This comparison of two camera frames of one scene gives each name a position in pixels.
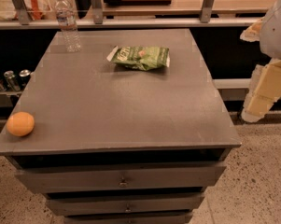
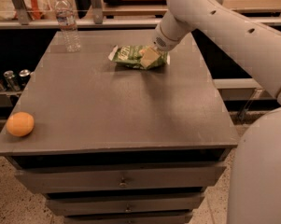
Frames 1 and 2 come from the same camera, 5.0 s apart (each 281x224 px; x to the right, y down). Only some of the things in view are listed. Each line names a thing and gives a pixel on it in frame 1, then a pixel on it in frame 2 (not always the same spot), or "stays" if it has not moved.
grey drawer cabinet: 111,145 stays
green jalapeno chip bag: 141,57 stays
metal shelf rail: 132,22 stays
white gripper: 275,35 -> 161,43
